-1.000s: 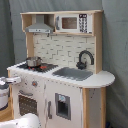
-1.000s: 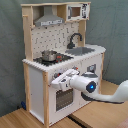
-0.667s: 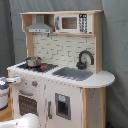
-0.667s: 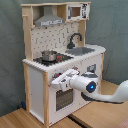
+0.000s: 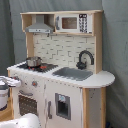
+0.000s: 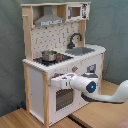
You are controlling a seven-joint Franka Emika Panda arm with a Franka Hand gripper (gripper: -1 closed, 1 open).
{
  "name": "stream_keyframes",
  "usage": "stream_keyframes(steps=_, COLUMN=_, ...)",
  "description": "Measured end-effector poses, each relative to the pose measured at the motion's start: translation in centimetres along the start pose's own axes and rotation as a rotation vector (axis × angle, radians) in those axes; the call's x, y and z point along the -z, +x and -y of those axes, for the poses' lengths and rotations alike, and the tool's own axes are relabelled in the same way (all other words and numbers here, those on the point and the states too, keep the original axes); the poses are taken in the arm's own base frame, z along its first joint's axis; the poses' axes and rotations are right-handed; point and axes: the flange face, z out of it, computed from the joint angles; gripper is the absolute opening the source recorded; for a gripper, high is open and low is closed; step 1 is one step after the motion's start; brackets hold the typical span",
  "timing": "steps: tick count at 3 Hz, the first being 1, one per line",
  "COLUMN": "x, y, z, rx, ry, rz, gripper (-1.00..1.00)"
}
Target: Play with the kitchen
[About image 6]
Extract toy microwave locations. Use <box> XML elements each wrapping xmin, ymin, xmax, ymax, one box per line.
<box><xmin>66</xmin><ymin>3</ymin><xmax>90</xmax><ymax>21</ymax></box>

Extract silver cooking pot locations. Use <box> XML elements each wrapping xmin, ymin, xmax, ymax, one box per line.
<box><xmin>42</xmin><ymin>50</ymin><xmax>57</xmax><ymax>61</ymax></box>

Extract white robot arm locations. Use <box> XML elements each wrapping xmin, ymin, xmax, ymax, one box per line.
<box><xmin>51</xmin><ymin>73</ymin><xmax>128</xmax><ymax>104</ymax></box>

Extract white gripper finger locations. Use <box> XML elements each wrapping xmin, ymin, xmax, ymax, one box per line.
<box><xmin>51</xmin><ymin>78</ymin><xmax>61</xmax><ymax>88</ymax></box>

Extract white oven door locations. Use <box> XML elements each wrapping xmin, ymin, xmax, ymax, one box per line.
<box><xmin>49</xmin><ymin>85</ymin><xmax>85</xmax><ymax>125</ymax></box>

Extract right oven knob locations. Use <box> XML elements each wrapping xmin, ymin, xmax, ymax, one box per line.
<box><xmin>72</xmin><ymin>66</ymin><xmax>78</xmax><ymax>72</ymax></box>

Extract silver range hood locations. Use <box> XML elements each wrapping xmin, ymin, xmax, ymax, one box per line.
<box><xmin>35</xmin><ymin>5</ymin><xmax>64</xmax><ymax>27</ymax></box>

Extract black stovetop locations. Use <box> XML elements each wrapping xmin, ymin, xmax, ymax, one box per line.
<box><xmin>33</xmin><ymin>53</ymin><xmax>74</xmax><ymax>67</ymax></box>

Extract grey sink basin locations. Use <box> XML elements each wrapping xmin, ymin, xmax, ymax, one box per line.
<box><xmin>66</xmin><ymin>47</ymin><xmax>94</xmax><ymax>56</ymax></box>

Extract wooden toy kitchen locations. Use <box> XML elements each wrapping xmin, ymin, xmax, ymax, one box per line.
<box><xmin>22</xmin><ymin>2</ymin><xmax>105</xmax><ymax>127</ymax></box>

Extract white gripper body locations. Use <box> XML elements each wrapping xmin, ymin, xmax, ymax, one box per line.
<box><xmin>60</xmin><ymin>75</ymin><xmax>72</xmax><ymax>89</ymax></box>

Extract black faucet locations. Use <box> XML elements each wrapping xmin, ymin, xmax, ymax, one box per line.
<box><xmin>67</xmin><ymin>33</ymin><xmax>83</xmax><ymax>49</ymax></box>

